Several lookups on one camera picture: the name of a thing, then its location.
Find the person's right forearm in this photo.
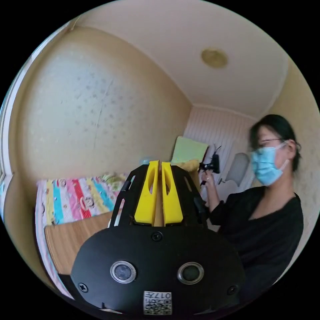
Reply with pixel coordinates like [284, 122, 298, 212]
[206, 186, 226, 222]

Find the yellow plush cushion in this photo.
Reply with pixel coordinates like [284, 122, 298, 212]
[178, 158, 201, 192]

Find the bed with striped printed sheet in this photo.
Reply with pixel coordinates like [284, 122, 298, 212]
[34, 172, 131, 299]

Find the light green pillow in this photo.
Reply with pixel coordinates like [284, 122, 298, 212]
[171, 136, 209, 166]

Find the person's right hand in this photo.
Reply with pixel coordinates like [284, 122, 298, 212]
[201, 172, 216, 191]

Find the flat wooden board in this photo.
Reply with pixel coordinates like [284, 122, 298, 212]
[44, 211, 114, 276]

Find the round ceiling lamp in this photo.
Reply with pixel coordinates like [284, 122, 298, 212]
[201, 48, 228, 68]

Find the person's body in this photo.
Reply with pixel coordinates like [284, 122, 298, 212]
[209, 114, 304, 297]

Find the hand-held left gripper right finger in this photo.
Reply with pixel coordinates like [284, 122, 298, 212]
[161, 162, 184, 224]

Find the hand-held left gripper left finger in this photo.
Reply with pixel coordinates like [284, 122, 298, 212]
[134, 161, 160, 223]

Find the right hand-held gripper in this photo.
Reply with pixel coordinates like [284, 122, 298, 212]
[199, 145, 222, 174]

